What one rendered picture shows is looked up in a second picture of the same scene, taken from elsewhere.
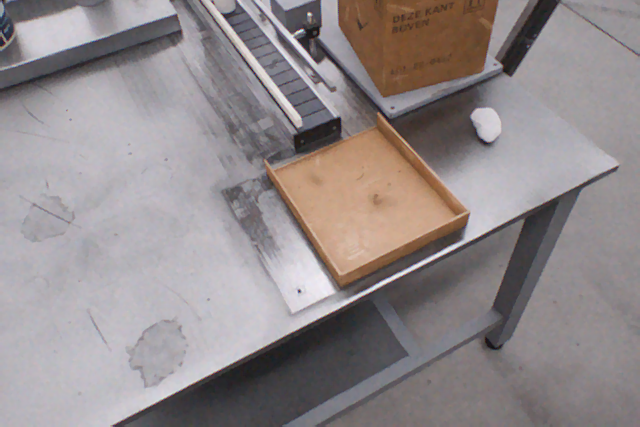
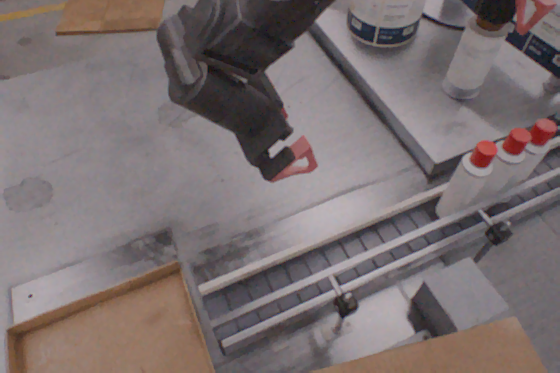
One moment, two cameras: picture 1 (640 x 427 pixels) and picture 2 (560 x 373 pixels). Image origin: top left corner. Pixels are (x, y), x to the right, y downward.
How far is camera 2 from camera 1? 96 cm
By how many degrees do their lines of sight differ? 53
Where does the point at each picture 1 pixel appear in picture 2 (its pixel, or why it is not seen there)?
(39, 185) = not seen: hidden behind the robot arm
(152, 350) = (31, 190)
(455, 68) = not seen: outside the picture
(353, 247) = (52, 352)
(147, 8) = (442, 135)
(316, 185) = (147, 318)
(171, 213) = (155, 190)
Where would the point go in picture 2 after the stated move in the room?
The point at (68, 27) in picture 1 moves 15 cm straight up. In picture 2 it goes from (403, 78) to (418, 28)
